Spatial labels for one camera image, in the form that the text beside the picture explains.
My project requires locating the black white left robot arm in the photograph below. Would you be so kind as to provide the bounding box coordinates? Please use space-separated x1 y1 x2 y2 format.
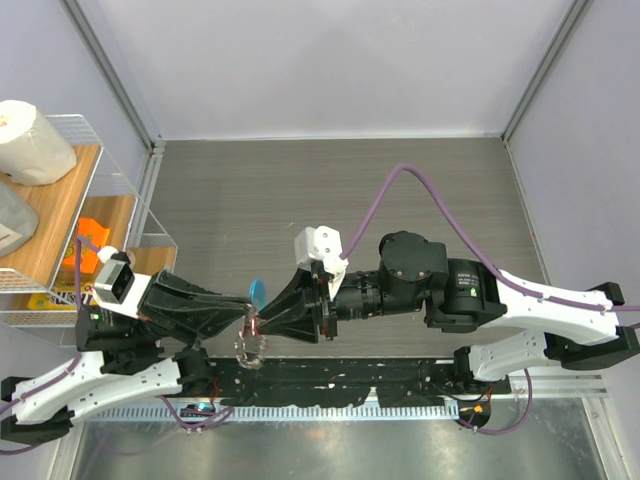
1 271 252 448

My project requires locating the blue key tag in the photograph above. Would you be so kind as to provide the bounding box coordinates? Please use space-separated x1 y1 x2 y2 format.
249 279 267 310

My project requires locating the key with red tag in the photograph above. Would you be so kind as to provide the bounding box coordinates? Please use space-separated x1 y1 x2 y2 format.
250 316 260 336

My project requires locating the orange candy box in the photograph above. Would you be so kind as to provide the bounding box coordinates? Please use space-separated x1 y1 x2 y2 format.
61 217 111 274

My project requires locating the slotted white cable duct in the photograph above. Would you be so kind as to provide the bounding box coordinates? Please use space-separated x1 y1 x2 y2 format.
92 400 459 423

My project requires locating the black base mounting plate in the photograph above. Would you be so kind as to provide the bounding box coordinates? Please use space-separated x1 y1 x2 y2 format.
211 357 511 408

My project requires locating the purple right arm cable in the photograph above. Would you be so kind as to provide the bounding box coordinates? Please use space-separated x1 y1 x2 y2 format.
339 163 640 314

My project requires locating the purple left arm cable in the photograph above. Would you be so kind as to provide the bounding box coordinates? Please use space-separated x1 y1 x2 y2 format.
0 234 114 456

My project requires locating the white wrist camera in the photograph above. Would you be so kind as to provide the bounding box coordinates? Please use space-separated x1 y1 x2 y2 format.
93 246 151 319
294 226 349 301

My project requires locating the white wire wooden shelf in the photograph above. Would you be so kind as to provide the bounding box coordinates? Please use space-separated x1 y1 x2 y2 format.
1 114 178 346

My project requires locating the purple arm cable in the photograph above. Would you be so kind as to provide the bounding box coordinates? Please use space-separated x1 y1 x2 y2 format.
0 234 114 456
339 163 640 314

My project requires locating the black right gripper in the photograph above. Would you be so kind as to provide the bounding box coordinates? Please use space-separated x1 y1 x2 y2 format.
258 265 425 345

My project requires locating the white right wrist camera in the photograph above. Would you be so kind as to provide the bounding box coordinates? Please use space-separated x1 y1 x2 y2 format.
294 226 349 301

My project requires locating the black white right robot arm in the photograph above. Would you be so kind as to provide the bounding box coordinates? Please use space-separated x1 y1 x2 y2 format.
257 226 639 394

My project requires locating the yellow m&m's bag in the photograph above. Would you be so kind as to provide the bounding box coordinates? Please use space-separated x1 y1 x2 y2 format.
13 281 77 312

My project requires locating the white paper towel roll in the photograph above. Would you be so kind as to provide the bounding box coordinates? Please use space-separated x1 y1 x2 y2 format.
1 100 77 186

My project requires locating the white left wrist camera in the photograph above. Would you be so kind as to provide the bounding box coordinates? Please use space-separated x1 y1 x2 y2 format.
93 246 151 319

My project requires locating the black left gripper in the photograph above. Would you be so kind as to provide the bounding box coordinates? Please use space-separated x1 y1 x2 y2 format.
134 263 255 349

